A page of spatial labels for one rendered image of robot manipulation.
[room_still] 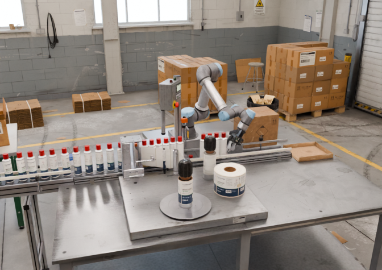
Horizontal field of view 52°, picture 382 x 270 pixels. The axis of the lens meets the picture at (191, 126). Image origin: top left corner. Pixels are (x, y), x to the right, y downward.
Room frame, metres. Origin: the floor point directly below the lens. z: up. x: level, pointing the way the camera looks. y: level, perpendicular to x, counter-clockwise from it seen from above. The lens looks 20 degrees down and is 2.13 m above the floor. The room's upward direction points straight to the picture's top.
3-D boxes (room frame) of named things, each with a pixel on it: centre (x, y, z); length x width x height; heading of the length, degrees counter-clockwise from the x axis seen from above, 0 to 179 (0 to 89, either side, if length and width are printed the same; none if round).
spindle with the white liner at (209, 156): (2.41, -0.13, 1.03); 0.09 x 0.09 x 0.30
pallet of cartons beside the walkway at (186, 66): (6.69, 0.00, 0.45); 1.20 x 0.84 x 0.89; 24
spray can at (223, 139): (2.73, -0.24, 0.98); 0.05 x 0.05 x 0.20
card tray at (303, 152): (2.92, -0.94, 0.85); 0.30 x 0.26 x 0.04; 105
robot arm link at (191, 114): (3.10, 0.02, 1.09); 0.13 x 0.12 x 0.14; 131
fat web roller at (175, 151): (2.44, 0.10, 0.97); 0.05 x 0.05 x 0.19
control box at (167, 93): (2.72, 0.15, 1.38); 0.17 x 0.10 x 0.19; 160
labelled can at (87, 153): (2.48, 0.71, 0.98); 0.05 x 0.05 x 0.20
